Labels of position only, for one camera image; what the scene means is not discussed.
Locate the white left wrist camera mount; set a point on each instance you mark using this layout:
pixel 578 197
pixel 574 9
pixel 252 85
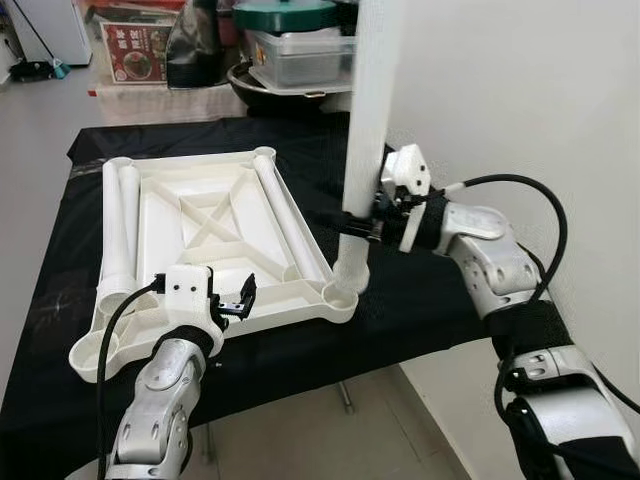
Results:
pixel 190 290

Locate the clear plastic storage box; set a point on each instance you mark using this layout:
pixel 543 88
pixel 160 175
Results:
pixel 300 60

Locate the black wok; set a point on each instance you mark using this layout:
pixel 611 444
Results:
pixel 270 98

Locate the white fridge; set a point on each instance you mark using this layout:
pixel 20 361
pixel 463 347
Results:
pixel 60 30

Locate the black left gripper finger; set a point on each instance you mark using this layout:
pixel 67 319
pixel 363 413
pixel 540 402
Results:
pixel 248 288

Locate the white plastic children table top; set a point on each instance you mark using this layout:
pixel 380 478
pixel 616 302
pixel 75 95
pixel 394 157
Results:
pixel 165 225

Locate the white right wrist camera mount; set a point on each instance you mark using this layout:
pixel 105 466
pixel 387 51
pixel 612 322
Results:
pixel 408 168

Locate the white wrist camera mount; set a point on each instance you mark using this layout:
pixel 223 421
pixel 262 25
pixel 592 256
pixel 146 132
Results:
pixel 190 290
pixel 408 168

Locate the orange-lidded clear storage box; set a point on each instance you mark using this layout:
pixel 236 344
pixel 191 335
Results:
pixel 135 55

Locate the beige low bench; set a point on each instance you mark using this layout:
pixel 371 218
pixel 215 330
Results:
pixel 150 105

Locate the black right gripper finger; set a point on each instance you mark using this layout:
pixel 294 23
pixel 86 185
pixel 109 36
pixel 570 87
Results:
pixel 358 228

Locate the black tablecloth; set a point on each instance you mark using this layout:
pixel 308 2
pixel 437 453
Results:
pixel 400 300

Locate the black bag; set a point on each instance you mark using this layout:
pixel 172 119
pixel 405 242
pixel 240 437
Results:
pixel 195 45

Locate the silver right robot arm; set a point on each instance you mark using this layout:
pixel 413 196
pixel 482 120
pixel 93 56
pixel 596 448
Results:
pixel 490 260

